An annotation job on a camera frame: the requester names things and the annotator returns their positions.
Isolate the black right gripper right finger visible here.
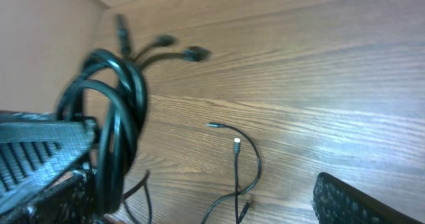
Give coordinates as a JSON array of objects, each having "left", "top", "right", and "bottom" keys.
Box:
[{"left": 313, "top": 172, "right": 422, "bottom": 224}]

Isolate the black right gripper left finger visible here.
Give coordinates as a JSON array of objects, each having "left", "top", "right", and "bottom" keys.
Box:
[{"left": 1, "top": 112, "right": 99, "bottom": 223}]

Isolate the thick black usb cable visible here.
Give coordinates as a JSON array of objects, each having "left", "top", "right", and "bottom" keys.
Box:
[{"left": 54, "top": 13, "right": 213, "bottom": 218}]

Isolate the thin black cable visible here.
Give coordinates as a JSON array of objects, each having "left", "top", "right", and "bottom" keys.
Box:
[{"left": 199, "top": 122, "right": 262, "bottom": 224}]

